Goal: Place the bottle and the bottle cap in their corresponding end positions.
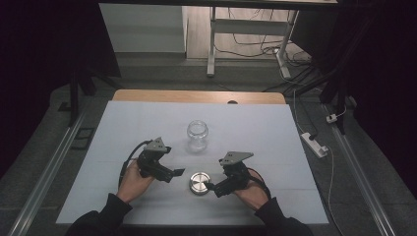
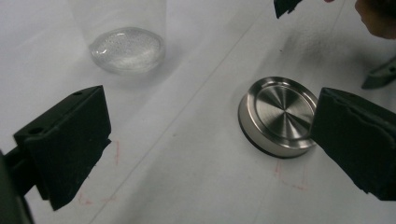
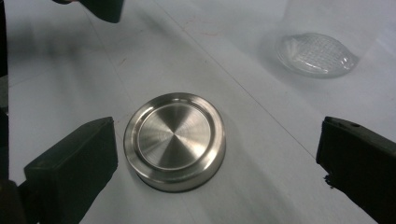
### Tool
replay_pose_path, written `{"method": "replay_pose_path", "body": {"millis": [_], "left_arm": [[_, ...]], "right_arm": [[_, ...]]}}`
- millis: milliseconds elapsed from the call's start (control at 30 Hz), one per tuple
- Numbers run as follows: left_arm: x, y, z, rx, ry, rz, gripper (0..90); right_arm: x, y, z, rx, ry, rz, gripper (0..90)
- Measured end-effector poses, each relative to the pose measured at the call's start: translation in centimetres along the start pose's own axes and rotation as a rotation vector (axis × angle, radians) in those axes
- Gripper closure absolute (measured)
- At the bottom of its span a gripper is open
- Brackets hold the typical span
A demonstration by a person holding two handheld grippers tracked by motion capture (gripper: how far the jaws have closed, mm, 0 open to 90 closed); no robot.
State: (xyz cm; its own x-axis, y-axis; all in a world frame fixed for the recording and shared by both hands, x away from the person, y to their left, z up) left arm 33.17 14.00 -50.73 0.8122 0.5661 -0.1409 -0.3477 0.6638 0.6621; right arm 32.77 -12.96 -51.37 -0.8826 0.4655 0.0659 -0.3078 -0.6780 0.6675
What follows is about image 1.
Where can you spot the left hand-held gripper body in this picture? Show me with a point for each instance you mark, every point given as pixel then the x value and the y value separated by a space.
pixel 151 159

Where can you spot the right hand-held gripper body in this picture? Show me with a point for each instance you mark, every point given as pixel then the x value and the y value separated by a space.
pixel 236 173

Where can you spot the round silver metal lid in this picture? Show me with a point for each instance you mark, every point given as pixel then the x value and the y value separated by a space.
pixel 200 183

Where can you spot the clear glass jar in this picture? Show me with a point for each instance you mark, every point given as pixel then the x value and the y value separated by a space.
pixel 197 136

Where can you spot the person's right hand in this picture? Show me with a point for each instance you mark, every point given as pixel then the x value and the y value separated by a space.
pixel 252 195

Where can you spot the person's left hand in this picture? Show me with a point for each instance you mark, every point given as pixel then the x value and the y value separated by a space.
pixel 132 183

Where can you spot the pale blue table mat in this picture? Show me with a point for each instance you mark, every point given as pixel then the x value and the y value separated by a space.
pixel 262 131

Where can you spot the wooden table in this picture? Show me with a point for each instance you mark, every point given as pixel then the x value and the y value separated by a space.
pixel 183 96

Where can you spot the white power strip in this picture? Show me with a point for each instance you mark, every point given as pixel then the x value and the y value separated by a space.
pixel 314 145

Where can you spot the black metal stand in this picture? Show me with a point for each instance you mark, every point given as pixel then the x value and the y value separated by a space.
pixel 74 95
pixel 337 88

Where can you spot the small white adapter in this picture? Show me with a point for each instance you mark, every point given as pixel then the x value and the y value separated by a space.
pixel 331 118

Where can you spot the black curtain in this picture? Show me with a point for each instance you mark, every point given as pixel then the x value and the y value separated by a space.
pixel 39 65
pixel 383 82

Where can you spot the black rectangular floor frame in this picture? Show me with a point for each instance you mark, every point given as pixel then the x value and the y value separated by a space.
pixel 82 138

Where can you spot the aluminium floor rail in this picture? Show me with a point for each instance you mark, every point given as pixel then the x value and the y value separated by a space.
pixel 360 178
pixel 46 178

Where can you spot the white metal desk frame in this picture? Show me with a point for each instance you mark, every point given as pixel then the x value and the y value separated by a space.
pixel 249 27

